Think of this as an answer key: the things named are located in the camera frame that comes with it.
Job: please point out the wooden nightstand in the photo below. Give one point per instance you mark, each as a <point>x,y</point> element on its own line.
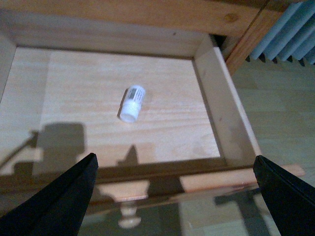
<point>243,22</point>

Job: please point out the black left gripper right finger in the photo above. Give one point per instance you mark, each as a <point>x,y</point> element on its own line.
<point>290,200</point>

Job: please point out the wooden drawer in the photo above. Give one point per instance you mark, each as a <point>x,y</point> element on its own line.
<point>63,80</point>

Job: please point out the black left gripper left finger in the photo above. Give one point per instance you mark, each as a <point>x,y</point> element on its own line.
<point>59,208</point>

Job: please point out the white medicine bottle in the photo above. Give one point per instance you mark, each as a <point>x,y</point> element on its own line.
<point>132,104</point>

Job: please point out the grey curtain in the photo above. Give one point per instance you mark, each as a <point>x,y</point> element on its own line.
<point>293,35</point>

